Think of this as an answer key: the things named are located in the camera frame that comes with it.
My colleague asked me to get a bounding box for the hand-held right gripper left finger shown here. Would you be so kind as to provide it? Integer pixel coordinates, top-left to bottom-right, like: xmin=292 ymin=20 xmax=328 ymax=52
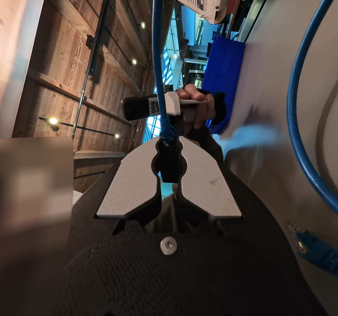
xmin=96 ymin=137 xmax=162 ymax=226

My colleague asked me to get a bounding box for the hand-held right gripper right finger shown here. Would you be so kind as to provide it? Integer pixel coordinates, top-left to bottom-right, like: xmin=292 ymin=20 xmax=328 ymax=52
xmin=177 ymin=136 xmax=242 ymax=228

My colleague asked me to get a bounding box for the black network switch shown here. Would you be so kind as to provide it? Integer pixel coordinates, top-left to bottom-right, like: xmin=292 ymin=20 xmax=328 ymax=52
xmin=158 ymin=116 xmax=186 ymax=183

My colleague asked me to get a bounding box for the blue ethernet cable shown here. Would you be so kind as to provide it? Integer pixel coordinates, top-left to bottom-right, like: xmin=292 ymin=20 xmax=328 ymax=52
xmin=151 ymin=0 xmax=338 ymax=279

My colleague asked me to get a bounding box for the person's left hand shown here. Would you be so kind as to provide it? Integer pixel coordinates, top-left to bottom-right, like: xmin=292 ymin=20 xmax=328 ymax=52
xmin=176 ymin=84 xmax=215 ymax=135

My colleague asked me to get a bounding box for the row of ceiling spot lamps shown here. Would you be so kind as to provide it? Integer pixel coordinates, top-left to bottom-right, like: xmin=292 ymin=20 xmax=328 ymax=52
xmin=49 ymin=22 xmax=146 ymax=140

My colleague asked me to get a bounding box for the blue plastic bin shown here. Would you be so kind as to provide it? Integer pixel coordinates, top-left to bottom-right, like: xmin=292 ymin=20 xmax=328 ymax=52
xmin=201 ymin=36 xmax=245 ymax=135

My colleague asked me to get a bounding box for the wooden clipboard stand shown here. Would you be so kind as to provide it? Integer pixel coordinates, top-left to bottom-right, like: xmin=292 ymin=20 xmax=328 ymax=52
xmin=212 ymin=0 xmax=250 ymax=26

